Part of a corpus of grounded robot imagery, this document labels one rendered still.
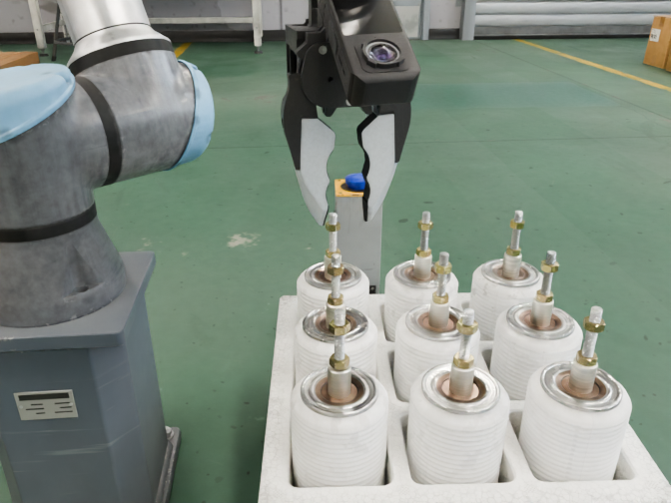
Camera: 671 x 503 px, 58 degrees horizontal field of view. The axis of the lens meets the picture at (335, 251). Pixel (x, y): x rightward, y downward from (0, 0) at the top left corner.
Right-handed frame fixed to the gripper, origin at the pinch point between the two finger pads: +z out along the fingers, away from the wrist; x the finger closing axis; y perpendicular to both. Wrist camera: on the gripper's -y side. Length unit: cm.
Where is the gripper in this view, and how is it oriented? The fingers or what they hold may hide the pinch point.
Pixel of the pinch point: (346, 211)
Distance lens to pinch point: 49.4
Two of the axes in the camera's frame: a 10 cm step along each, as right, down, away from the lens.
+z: 0.0, 9.0, 4.3
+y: -2.2, -4.2, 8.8
